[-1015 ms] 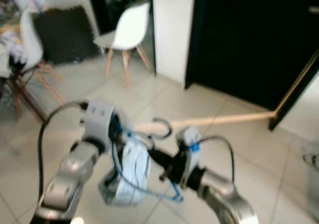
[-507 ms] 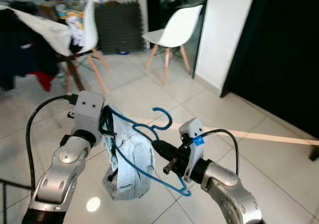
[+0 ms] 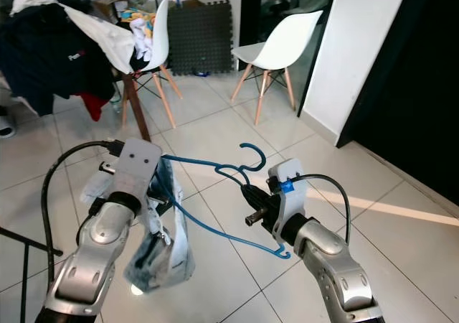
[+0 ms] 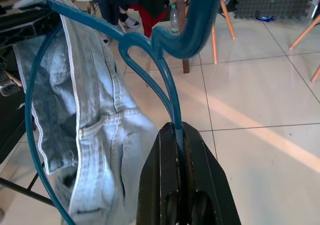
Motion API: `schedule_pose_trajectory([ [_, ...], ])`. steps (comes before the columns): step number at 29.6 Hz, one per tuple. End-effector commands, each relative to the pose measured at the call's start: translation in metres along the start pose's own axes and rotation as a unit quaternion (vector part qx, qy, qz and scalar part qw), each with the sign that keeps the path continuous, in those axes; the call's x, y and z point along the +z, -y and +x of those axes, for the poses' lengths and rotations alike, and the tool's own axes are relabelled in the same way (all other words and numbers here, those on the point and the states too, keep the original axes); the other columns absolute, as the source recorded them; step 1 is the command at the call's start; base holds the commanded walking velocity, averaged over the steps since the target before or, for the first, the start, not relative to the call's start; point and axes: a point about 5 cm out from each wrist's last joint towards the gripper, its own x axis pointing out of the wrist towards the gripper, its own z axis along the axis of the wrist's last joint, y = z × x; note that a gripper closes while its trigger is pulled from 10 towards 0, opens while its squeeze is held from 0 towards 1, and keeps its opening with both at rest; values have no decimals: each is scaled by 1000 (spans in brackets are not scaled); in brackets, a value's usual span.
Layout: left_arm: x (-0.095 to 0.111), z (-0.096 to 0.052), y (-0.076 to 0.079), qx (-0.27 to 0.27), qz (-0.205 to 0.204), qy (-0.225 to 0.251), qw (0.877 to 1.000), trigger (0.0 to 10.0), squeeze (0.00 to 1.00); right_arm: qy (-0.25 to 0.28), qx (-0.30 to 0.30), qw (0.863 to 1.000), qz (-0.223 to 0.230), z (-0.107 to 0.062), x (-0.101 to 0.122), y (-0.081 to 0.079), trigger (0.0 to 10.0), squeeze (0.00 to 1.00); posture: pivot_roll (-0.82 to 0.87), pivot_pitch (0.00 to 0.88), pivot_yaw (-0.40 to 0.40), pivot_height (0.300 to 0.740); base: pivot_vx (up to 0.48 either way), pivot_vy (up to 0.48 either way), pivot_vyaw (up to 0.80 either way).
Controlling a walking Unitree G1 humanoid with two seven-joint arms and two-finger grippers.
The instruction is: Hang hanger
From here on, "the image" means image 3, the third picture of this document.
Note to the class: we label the blue plastic clothes hanger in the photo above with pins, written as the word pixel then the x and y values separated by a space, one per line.
pixel 197 161

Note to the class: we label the light washed denim garment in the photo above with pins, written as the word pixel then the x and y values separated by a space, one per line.
pixel 150 258

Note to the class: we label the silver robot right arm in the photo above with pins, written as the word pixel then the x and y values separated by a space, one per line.
pixel 337 265

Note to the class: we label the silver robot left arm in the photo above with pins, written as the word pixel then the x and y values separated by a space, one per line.
pixel 93 265

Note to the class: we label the red cloth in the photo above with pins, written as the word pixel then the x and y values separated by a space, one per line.
pixel 95 105

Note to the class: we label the black metal clothes rack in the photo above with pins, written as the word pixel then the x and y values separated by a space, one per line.
pixel 36 242

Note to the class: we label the white slipper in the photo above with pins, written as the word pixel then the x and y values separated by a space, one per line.
pixel 7 128

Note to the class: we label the navy shirt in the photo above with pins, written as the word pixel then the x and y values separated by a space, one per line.
pixel 43 61

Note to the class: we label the white garment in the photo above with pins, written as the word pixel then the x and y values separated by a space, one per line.
pixel 107 39

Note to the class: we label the white chair with wooden legs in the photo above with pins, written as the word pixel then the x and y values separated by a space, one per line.
pixel 163 39
pixel 290 43

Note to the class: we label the dark foam puzzle mat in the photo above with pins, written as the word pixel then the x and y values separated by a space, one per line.
pixel 201 39

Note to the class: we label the cardboard box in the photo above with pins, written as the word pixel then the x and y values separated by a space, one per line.
pixel 109 7

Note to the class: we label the crumpled white cloth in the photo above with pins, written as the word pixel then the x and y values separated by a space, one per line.
pixel 32 0

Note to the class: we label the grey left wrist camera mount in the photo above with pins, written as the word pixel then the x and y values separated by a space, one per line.
pixel 140 164

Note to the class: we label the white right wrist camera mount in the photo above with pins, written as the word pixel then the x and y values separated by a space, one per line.
pixel 288 186

